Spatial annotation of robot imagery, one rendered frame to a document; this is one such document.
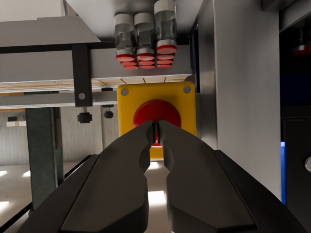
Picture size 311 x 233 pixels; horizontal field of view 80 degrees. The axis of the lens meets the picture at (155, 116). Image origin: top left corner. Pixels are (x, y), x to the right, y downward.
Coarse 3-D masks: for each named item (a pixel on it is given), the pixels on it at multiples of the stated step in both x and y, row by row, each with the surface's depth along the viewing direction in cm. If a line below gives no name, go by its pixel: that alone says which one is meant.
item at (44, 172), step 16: (32, 112) 238; (48, 112) 245; (32, 128) 239; (48, 128) 245; (32, 144) 240; (48, 144) 246; (32, 160) 241; (48, 160) 247; (32, 176) 242; (48, 176) 248; (64, 176) 343; (32, 192) 244; (48, 192) 249; (32, 208) 248
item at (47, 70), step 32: (0, 32) 28; (32, 32) 28; (64, 32) 28; (0, 64) 28; (32, 64) 28; (64, 64) 28; (96, 64) 28; (192, 64) 28; (0, 96) 31; (32, 96) 31; (64, 96) 31; (96, 96) 31
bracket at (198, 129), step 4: (196, 96) 24; (196, 100) 24; (196, 104) 24; (196, 108) 24; (200, 108) 24; (196, 112) 24; (200, 112) 24; (196, 116) 24; (200, 116) 24; (196, 120) 24; (200, 120) 24; (196, 124) 24; (200, 124) 24; (196, 128) 24; (200, 128) 24; (200, 132) 24; (200, 136) 24
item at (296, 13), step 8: (296, 0) 15; (304, 0) 14; (288, 8) 16; (296, 8) 15; (304, 8) 15; (280, 16) 17; (288, 16) 16; (296, 16) 15; (304, 16) 15; (280, 24) 17; (288, 24) 16
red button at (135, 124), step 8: (144, 104) 15; (152, 104) 15; (160, 104) 15; (168, 104) 15; (136, 112) 15; (144, 112) 15; (152, 112) 14; (160, 112) 14; (168, 112) 15; (176, 112) 15; (136, 120) 15; (144, 120) 14; (152, 120) 14; (168, 120) 14; (176, 120) 15; (160, 144) 15
